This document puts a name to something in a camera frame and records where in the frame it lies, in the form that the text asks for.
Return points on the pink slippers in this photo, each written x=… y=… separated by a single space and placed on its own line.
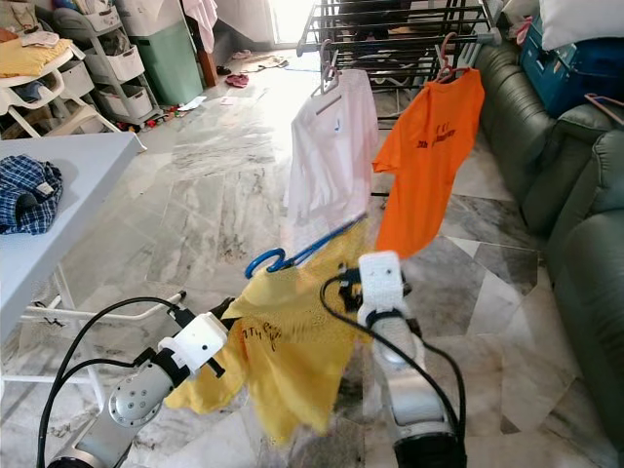
x=237 y=80

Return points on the dark green leather sofa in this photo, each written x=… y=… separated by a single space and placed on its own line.
x=575 y=244

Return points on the white pillow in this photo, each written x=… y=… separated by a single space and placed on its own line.
x=580 y=19

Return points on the white floor paper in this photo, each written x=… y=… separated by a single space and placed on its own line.
x=192 y=101

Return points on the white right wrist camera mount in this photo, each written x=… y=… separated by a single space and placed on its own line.
x=382 y=283

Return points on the yellow folded towel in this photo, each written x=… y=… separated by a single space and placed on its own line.
x=29 y=57

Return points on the white t-shirt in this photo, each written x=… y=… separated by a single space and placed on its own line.
x=331 y=156

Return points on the orange t-shirt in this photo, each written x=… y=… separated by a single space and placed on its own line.
x=429 y=156

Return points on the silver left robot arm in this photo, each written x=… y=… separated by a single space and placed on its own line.
x=136 y=400

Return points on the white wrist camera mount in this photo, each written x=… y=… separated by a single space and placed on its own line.
x=382 y=283
x=195 y=343

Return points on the grey plastic drawer tower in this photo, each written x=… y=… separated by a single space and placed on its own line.
x=127 y=68

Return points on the yellow printed t-shirt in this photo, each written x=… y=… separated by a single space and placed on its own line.
x=283 y=351

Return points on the blue plastic hanger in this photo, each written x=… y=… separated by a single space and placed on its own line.
x=312 y=247

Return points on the green storage bin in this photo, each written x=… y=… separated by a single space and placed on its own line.
x=171 y=68

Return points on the pink plastic hanger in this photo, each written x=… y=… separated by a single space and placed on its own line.
x=606 y=105
x=327 y=78
x=448 y=68

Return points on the blue plaid shorts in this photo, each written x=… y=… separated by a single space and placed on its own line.
x=29 y=195

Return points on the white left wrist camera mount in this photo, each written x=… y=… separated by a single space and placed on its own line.
x=195 y=343

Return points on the pink hanging cloth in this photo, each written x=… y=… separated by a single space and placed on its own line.
x=203 y=19

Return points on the blue travel bag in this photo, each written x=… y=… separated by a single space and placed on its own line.
x=575 y=73

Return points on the black metal drying rack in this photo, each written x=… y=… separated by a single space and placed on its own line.
x=400 y=41

